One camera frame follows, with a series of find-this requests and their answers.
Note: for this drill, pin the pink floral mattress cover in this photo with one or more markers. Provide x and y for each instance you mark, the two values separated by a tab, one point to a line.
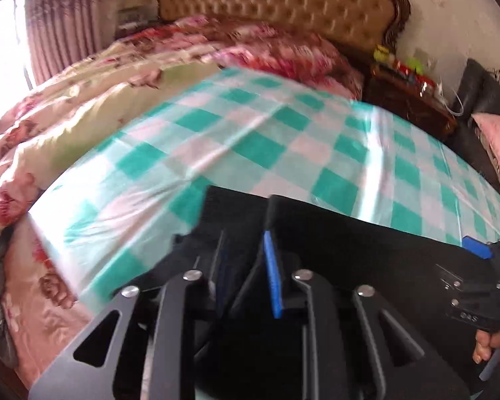
37	300

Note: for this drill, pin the black chair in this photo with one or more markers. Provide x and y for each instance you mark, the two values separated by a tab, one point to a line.
471	91

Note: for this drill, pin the red packet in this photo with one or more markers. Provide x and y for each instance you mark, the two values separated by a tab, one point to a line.
412	78

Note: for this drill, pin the pink striped curtain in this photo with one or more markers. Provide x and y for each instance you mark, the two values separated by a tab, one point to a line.
62	21

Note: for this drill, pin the tufted brown headboard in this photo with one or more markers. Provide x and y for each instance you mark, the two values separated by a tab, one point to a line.
283	0

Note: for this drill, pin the green white checkered bed sheet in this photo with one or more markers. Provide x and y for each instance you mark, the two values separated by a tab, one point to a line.
250	141

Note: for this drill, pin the grey cloth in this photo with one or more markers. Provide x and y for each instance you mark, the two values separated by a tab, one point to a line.
0	308

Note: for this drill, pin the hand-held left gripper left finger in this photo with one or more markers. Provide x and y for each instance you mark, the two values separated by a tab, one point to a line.
211	271

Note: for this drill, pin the green packet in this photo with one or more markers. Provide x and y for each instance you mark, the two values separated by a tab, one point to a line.
414	64

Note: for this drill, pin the black pants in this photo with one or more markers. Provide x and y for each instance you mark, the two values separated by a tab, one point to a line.
358	250

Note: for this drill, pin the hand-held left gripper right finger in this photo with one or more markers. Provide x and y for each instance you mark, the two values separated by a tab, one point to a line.
275	275

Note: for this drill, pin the yellow box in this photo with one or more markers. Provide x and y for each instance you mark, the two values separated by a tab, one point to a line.
382	53

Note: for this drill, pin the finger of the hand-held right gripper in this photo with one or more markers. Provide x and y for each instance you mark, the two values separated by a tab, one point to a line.
476	246

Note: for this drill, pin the person's right hand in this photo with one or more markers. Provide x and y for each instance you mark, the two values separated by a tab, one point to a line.
489	343

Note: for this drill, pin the dark wooden nightstand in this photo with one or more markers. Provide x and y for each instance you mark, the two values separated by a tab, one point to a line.
404	100

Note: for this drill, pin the floral quilt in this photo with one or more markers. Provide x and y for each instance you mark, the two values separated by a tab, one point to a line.
87	91

